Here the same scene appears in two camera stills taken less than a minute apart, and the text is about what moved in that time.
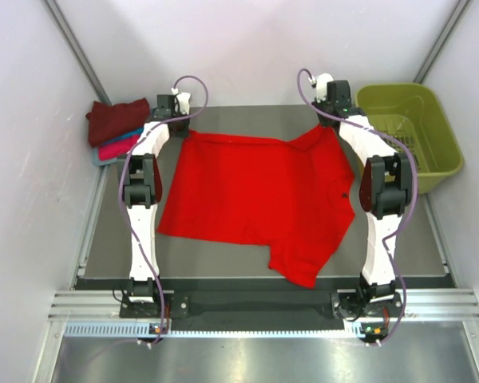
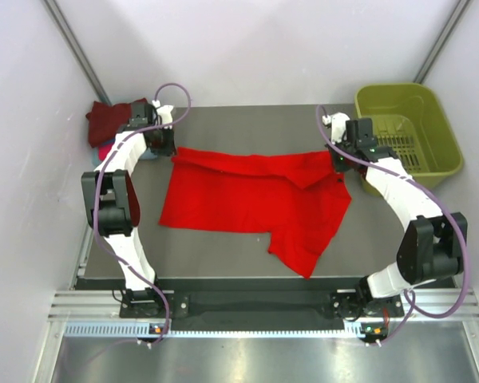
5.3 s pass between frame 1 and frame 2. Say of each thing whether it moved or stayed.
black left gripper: moved
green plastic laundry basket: stayed
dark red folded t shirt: stayed
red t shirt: moved
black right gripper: moved
